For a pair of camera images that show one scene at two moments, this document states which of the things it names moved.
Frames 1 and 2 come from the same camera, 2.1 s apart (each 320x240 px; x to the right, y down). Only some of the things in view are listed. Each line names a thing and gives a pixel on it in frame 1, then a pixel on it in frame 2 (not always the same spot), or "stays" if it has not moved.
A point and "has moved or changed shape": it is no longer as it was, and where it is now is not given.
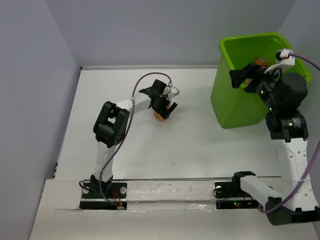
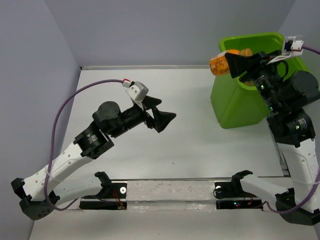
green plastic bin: (237, 106) stays
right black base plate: (230, 195) stays
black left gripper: (162, 111) to (161, 119)
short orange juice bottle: (158, 116) has moved or changed shape
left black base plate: (112, 190) stays
